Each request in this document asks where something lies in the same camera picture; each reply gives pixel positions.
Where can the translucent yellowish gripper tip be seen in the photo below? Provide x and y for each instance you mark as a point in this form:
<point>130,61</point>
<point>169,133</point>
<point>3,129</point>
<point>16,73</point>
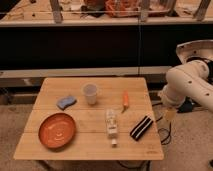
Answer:
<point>169,114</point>

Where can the orange ceramic bowl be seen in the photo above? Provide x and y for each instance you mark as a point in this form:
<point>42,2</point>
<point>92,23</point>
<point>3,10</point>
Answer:
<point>57,130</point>

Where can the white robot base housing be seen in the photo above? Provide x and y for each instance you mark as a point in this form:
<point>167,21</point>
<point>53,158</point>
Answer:
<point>199,48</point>

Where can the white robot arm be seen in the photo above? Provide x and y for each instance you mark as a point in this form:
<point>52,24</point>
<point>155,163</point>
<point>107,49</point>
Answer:
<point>187,80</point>

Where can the clear plastic bottle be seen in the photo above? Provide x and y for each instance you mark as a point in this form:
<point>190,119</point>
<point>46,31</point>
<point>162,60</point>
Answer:
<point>111,126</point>

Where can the clear plastic cup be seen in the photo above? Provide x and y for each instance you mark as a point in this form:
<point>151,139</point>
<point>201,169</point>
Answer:
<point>90,93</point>

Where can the blue sponge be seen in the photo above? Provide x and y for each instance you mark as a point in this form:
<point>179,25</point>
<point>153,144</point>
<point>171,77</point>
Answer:
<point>66,102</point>

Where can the orange object on shelf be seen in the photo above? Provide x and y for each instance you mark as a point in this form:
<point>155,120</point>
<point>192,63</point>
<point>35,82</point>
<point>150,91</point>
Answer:
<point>121,8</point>

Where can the orange handled knife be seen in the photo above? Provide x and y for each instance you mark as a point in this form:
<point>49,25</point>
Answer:
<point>125,101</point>

